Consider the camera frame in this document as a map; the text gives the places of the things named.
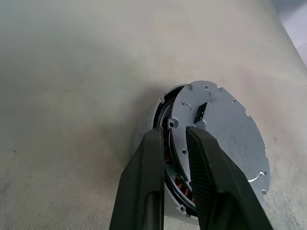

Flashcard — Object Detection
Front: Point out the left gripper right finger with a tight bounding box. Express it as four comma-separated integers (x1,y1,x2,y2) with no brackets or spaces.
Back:
185,126,274,230

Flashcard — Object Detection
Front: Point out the round silver motor cover plate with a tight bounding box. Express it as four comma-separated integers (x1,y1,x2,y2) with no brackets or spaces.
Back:
169,80,271,201

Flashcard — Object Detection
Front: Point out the grey motor stator housing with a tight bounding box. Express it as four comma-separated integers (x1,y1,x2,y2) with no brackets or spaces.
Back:
133,85,200,212

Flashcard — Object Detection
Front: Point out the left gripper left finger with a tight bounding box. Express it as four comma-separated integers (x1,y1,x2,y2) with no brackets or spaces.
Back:
109,126,166,230

